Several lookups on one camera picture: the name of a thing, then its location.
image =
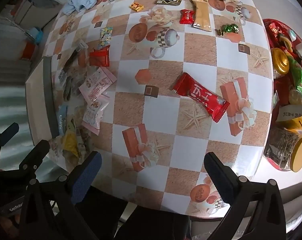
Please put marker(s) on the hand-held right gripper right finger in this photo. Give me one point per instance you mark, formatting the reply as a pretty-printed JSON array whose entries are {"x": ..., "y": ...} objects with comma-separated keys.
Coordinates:
[{"x": 218, "y": 180}]

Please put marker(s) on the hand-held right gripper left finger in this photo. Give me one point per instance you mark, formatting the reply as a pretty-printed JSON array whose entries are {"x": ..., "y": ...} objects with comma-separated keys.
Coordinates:
[{"x": 87, "y": 177}]

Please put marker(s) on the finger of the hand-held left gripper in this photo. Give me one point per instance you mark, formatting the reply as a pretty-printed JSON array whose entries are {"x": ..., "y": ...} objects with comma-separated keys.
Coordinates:
[
  {"x": 37, "y": 152},
  {"x": 8, "y": 133}
]

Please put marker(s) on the grey-rimmed white box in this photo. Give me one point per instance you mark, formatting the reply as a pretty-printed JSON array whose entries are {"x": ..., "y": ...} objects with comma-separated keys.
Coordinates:
[{"x": 39, "y": 100}]

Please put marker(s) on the pink and white snack packet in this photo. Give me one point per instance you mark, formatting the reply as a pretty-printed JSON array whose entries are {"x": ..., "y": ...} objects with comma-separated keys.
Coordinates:
[
  {"x": 97, "y": 85},
  {"x": 94, "y": 112}
]

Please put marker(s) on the clear packet with dark jerky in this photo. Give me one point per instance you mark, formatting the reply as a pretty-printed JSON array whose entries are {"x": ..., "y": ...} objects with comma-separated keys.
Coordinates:
[{"x": 69, "y": 87}]

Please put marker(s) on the clear snack packet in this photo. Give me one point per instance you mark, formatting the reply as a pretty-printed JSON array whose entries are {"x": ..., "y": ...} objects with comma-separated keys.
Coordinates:
[{"x": 77, "y": 82}]

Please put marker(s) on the large red snack packet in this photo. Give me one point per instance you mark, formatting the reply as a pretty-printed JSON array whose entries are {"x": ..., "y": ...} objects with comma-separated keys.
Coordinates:
[{"x": 199, "y": 97}]

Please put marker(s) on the yellow snack packet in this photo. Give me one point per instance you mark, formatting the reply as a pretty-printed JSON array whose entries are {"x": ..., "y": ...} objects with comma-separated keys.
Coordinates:
[{"x": 71, "y": 142}]

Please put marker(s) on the pale pleated curtain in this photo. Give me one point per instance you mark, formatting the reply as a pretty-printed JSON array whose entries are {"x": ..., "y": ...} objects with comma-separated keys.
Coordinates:
[{"x": 6, "y": 97}]

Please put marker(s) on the light blue snack packet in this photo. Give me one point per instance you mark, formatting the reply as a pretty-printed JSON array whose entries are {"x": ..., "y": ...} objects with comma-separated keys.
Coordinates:
[{"x": 62, "y": 120}]

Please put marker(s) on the glass jar with tan lid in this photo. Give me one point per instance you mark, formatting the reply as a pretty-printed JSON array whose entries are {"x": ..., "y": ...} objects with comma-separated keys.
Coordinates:
[{"x": 288, "y": 150}]

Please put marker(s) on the yellow carton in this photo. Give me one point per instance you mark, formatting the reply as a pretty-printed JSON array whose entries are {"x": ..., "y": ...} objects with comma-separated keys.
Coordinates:
[{"x": 297, "y": 121}]

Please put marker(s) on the blue plastic basin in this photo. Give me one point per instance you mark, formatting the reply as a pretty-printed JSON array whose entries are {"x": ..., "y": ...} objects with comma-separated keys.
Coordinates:
[{"x": 37, "y": 33}]

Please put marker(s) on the small red snack packet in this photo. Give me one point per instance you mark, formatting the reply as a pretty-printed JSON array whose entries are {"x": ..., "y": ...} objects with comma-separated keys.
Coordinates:
[{"x": 99, "y": 57}]

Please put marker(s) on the small white packet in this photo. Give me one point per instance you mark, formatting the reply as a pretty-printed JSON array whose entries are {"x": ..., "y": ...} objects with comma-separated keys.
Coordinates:
[{"x": 82, "y": 45}]

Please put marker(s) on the red tray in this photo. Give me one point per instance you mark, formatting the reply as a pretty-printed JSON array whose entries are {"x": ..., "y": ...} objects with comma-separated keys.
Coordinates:
[{"x": 288, "y": 80}]

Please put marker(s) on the green bag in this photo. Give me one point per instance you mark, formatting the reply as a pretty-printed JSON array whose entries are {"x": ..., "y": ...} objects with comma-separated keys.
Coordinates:
[{"x": 300, "y": 77}]

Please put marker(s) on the jar with gold lid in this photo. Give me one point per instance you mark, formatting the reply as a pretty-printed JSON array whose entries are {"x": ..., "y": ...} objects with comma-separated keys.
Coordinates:
[{"x": 280, "y": 61}]

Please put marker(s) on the colourful candy packet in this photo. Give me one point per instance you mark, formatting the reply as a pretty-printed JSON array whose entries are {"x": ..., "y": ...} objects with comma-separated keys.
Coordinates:
[{"x": 105, "y": 36}]

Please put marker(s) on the gold foil candy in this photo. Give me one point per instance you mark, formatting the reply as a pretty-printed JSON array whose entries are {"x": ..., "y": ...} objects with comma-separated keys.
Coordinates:
[{"x": 219, "y": 32}]

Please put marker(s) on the green foil candy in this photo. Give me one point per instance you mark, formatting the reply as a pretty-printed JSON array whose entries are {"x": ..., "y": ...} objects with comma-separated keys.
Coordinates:
[{"x": 229, "y": 28}]

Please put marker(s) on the red candy packet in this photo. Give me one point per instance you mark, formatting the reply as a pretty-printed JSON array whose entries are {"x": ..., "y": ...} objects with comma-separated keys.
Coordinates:
[{"x": 187, "y": 16}]

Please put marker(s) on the long beige snack packet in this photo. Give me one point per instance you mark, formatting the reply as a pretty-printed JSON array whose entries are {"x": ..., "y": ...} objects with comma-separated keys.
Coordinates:
[{"x": 202, "y": 7}]

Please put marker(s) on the small orange packet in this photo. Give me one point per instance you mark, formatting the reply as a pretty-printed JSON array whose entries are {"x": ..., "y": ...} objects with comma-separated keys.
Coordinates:
[{"x": 136, "y": 6}]

